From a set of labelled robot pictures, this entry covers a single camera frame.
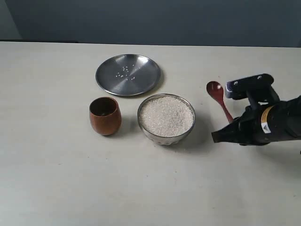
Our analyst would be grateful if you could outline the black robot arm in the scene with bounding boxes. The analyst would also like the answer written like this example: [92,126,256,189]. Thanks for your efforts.
[212,73,301,146]

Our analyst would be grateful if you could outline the glass bowl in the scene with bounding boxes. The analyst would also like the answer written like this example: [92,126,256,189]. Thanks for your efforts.
[137,94,196,145]

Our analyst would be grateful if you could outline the round steel plate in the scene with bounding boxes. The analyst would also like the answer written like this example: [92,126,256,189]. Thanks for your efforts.
[95,54,161,97]

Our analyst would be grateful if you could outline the brown wooden cup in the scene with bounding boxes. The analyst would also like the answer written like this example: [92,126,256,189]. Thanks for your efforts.
[89,97,122,136]

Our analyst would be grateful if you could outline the dark red wooden spoon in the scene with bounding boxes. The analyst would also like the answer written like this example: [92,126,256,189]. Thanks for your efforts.
[206,81,233,123]

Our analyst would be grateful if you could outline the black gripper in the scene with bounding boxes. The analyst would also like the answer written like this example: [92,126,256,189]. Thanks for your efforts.
[211,73,280,145]

